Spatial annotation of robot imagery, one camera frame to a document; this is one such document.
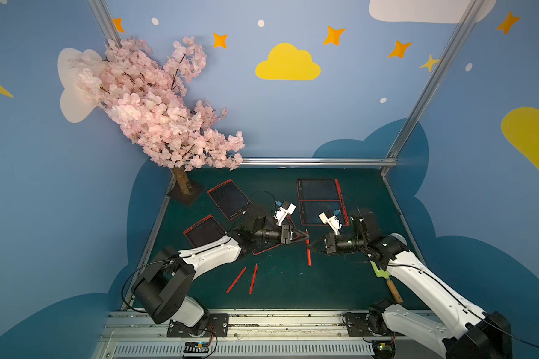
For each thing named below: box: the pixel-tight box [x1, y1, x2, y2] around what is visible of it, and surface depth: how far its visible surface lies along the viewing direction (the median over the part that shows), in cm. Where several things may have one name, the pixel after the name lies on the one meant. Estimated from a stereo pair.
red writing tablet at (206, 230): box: [183, 214, 227, 248], surface depth 101 cm
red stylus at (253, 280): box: [248, 263, 259, 295], surface depth 86 cm
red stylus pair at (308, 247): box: [305, 228, 313, 268], surface depth 73 cm
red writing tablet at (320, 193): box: [296, 178, 346, 208], surface depth 114 cm
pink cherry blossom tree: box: [75, 36, 246, 206], surface depth 74 cm
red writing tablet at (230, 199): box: [206, 179, 254, 222], surface depth 112 cm
